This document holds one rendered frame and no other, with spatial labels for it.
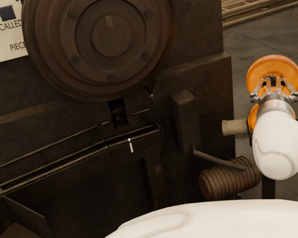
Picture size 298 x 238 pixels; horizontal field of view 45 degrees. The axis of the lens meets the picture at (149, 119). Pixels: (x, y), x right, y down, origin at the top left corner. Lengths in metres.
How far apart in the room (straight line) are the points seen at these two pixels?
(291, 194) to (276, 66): 1.09
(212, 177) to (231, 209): 1.07
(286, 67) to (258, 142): 0.36
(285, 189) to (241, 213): 1.82
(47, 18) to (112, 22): 0.18
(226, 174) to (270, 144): 0.59
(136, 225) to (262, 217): 0.10
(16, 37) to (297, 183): 1.60
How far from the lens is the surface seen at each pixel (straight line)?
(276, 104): 0.92
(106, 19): 1.02
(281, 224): 0.28
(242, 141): 2.46
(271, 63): 1.11
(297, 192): 2.10
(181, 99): 1.30
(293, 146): 0.80
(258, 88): 1.06
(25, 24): 1.09
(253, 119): 1.33
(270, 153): 0.79
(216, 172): 1.38
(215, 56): 1.45
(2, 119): 1.31
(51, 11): 1.05
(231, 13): 4.76
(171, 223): 0.29
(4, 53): 1.25
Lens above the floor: 1.40
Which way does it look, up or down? 30 degrees down
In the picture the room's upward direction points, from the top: 10 degrees counter-clockwise
